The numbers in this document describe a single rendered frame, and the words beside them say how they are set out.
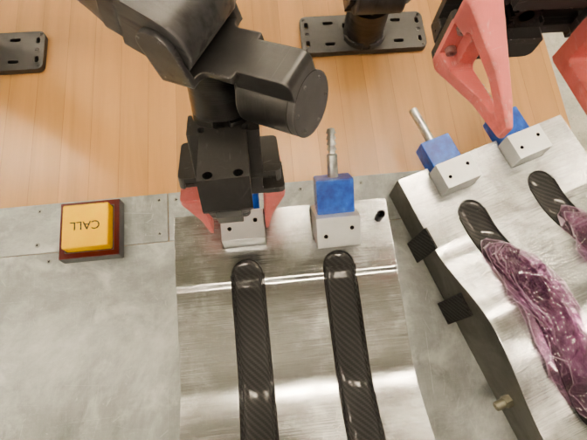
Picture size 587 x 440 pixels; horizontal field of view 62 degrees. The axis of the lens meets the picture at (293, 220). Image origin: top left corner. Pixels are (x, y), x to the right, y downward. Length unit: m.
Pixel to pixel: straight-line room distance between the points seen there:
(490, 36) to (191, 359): 0.43
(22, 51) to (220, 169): 0.55
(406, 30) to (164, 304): 0.56
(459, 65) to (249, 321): 0.36
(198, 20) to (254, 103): 0.08
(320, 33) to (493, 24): 0.54
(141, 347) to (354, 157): 0.40
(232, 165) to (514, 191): 0.42
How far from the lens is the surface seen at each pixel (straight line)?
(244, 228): 0.56
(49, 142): 0.81
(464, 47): 0.34
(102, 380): 0.68
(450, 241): 0.65
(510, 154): 0.71
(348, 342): 0.58
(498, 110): 0.31
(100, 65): 0.85
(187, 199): 0.50
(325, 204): 0.55
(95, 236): 0.68
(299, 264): 0.57
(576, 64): 0.39
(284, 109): 0.39
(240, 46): 0.42
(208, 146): 0.43
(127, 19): 0.41
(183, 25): 0.38
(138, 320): 0.68
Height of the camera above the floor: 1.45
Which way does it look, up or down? 72 degrees down
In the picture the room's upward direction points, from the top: 5 degrees clockwise
